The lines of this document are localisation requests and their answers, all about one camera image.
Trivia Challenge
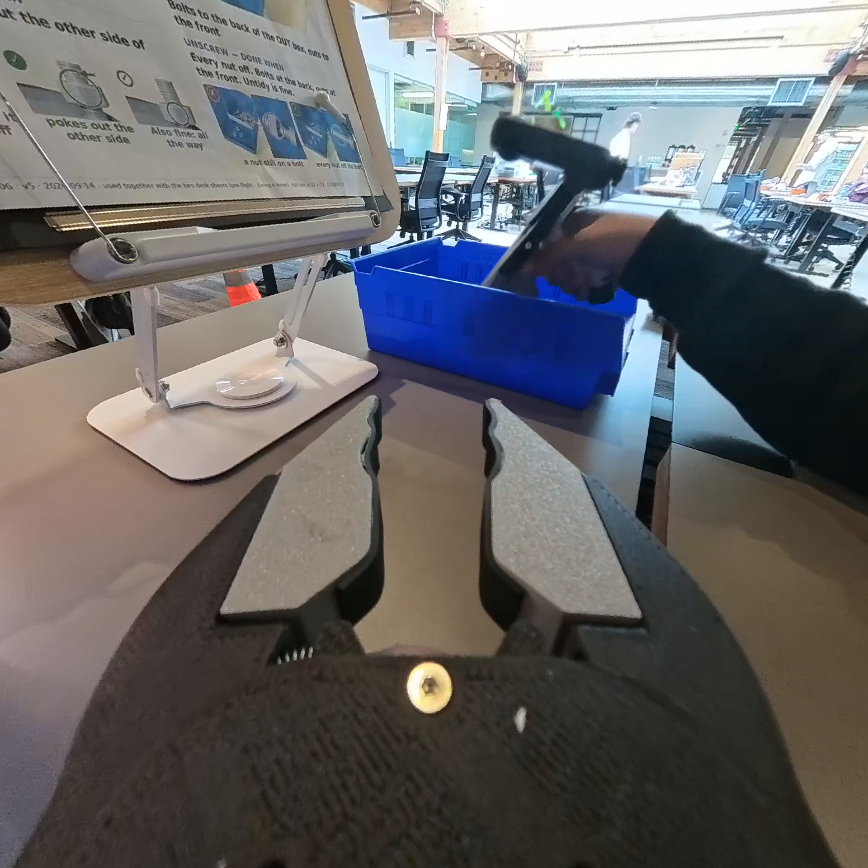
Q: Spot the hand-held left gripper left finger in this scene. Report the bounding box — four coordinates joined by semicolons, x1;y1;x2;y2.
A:
217;395;386;638

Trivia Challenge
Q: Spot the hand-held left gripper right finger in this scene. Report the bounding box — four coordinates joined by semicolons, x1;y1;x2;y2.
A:
478;399;644;642

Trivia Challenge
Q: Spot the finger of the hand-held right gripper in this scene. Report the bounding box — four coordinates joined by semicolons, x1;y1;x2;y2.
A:
481;182;585;298

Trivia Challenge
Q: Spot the blue plastic bin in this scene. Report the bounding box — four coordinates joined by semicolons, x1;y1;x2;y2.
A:
351;236;640;411

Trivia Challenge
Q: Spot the person's right forearm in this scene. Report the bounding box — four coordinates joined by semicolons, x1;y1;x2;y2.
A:
618;210;868;499

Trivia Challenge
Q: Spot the person's right hand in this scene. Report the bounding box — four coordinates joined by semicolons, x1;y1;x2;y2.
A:
541;207;664;304

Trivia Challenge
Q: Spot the black office chair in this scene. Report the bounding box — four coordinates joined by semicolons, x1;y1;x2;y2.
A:
441;155;497;241
400;151;450;238

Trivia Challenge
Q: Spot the white wooden document stand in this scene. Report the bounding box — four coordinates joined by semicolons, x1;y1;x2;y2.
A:
0;0;401;482

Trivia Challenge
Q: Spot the printed instruction sheet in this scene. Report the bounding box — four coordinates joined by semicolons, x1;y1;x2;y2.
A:
0;0;381;208

